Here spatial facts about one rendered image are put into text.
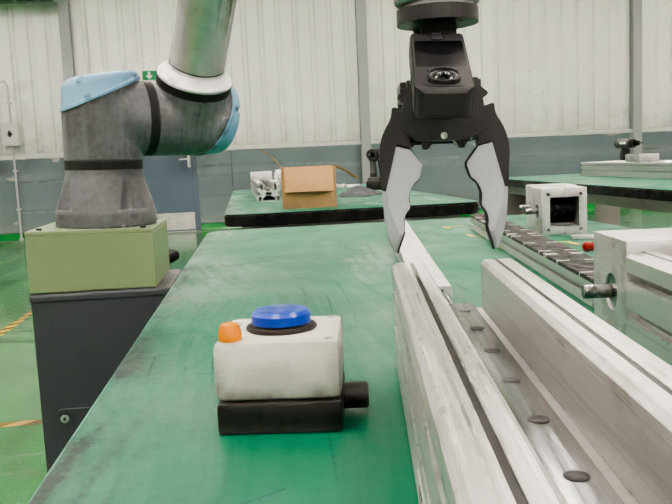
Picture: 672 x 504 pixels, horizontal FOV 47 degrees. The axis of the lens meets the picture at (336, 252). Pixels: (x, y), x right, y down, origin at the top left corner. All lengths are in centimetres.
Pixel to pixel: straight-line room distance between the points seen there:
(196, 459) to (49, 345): 74
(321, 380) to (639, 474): 24
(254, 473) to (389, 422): 11
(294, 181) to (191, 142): 159
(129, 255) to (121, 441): 66
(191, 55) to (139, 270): 33
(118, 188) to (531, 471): 102
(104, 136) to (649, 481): 101
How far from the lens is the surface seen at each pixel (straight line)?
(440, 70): 61
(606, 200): 393
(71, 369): 120
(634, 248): 68
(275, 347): 49
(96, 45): 1196
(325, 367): 49
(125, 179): 121
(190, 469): 47
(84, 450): 52
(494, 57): 1233
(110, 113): 120
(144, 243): 116
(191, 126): 124
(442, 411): 27
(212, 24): 119
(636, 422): 30
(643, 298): 64
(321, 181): 282
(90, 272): 117
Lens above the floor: 95
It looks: 7 degrees down
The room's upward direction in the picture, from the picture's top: 3 degrees counter-clockwise
